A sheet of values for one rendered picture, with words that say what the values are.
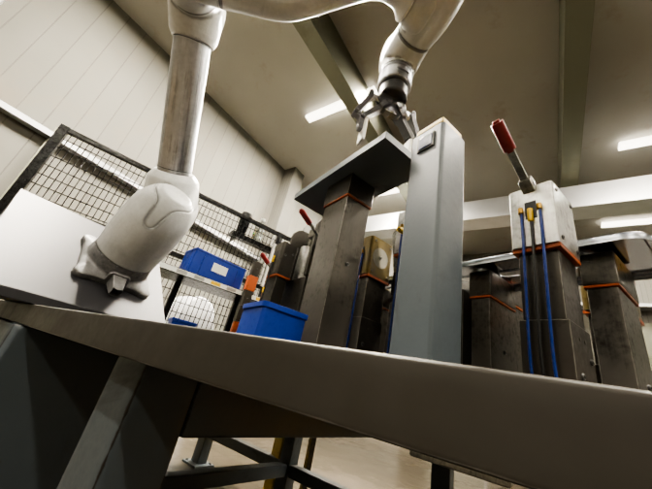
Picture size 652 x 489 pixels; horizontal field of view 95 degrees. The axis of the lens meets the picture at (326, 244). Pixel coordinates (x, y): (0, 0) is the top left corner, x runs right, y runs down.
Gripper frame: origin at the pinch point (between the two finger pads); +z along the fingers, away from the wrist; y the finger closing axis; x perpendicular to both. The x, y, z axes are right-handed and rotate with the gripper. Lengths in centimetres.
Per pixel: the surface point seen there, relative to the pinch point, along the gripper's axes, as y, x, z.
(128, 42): -248, 301, -293
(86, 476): -30, -5, 66
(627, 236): 33.5, -25.1, 21.0
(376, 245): 11.4, 19.0, 14.9
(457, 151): 6.8, -16.4, 10.4
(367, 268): 9.6, 19.0, 22.4
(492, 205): 298, 235, -236
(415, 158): 1.0, -12.3, 11.8
